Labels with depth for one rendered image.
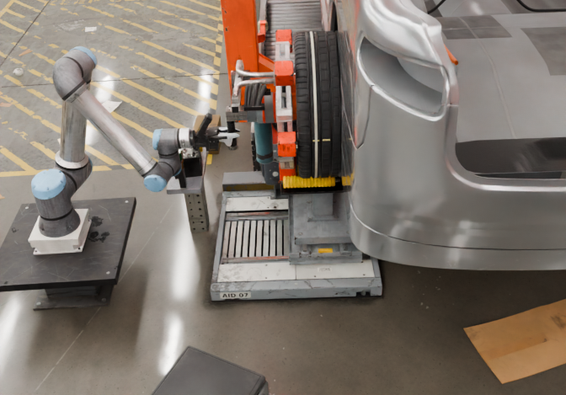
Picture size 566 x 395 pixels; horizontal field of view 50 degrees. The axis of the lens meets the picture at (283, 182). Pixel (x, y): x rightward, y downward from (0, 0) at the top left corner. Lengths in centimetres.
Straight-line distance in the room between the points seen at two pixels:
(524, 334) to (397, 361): 60
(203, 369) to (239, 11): 168
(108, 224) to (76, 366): 69
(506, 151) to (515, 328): 93
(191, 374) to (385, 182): 105
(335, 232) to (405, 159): 134
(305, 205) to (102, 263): 106
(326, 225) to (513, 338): 101
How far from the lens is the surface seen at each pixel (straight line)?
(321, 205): 305
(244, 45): 313
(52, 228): 299
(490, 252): 201
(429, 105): 169
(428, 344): 287
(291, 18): 536
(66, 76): 259
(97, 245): 303
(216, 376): 234
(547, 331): 305
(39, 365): 303
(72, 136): 288
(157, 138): 269
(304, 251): 300
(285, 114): 250
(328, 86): 247
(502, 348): 292
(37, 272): 300
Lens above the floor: 222
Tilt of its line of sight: 36 degrees down
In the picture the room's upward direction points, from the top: 3 degrees counter-clockwise
